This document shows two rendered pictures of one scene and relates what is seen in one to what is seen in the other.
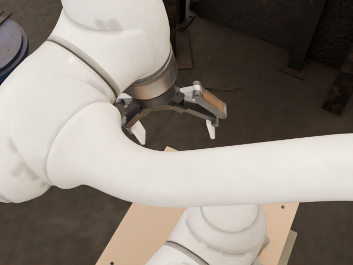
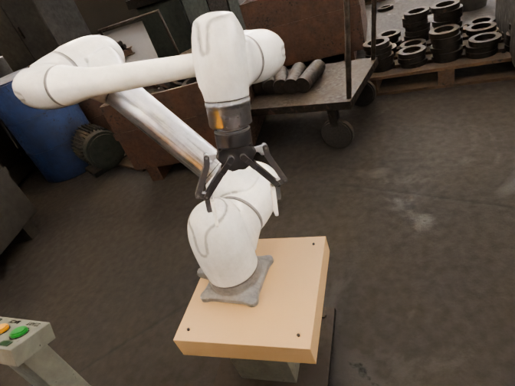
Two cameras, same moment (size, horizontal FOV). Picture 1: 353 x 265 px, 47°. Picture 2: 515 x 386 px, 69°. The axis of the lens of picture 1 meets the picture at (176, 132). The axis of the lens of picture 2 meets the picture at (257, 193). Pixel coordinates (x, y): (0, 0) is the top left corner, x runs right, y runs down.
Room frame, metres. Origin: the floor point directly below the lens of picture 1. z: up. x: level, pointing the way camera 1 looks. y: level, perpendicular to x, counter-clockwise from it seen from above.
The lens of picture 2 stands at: (1.12, 0.03, 1.22)
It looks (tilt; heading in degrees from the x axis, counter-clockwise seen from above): 33 degrees down; 179
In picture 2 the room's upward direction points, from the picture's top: 21 degrees counter-clockwise
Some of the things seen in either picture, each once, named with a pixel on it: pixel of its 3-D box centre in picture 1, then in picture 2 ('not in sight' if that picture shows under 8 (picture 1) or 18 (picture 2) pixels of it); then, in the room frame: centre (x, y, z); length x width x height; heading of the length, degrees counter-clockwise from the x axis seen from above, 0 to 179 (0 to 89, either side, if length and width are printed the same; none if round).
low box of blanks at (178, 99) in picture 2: not in sight; (195, 109); (-1.58, -0.14, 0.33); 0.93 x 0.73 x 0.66; 67
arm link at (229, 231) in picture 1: (222, 228); (221, 237); (0.29, -0.09, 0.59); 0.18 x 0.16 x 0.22; 143
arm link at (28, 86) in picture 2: not in sight; (45, 86); (0.03, -0.38, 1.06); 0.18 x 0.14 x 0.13; 53
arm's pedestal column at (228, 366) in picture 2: not in sight; (264, 331); (0.30, -0.10, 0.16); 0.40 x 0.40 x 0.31; 64
